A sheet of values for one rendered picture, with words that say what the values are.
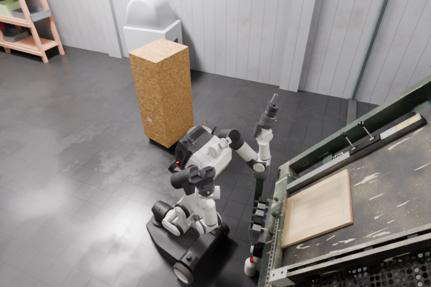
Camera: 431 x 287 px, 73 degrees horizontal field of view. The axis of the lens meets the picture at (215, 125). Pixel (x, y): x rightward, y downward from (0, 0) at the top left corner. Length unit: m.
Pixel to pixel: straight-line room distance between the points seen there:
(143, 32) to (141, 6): 0.39
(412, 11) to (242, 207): 3.24
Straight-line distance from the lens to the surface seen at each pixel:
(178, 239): 2.79
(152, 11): 4.72
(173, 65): 3.24
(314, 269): 1.60
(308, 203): 1.97
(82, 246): 3.19
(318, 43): 4.75
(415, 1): 4.63
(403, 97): 2.02
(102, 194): 3.50
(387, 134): 1.87
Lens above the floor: 2.56
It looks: 38 degrees down
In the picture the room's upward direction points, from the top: straight up
